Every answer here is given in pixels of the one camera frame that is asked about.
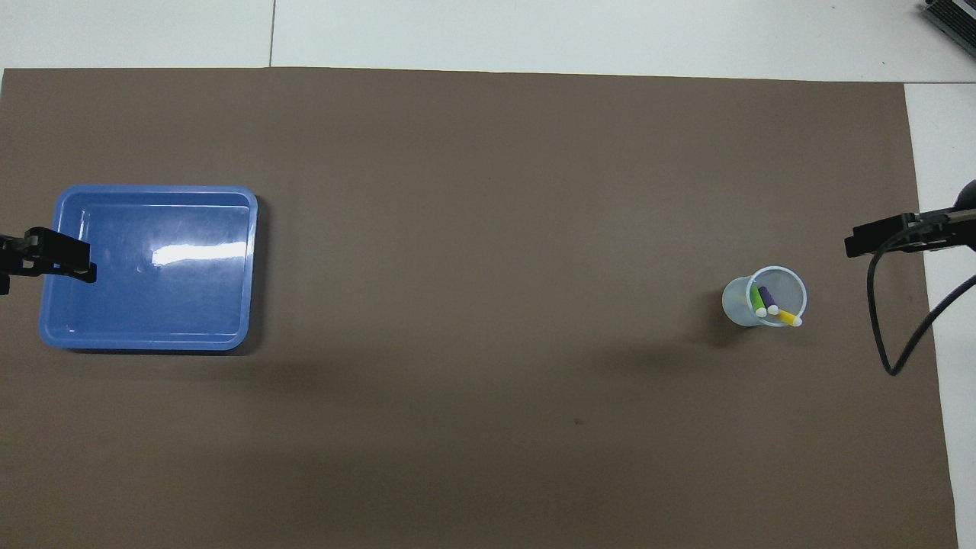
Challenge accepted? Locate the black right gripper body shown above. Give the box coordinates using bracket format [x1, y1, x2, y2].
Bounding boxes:
[911, 179, 976, 254]

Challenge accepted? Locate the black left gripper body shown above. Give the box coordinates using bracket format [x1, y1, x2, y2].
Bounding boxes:
[0, 235, 33, 296]

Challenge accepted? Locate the blue plastic tray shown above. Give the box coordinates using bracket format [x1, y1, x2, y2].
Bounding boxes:
[38, 185, 258, 352]

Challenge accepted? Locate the clear plastic cup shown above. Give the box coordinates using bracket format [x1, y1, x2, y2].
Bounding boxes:
[721, 265, 808, 329]

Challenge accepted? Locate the grey ribbed device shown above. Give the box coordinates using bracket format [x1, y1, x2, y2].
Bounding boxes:
[923, 0, 976, 40]

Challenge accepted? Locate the brown paper table mat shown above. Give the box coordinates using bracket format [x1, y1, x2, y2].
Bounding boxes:
[0, 67, 960, 549]

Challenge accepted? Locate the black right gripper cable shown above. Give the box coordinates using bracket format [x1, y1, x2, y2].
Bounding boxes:
[866, 217, 976, 377]

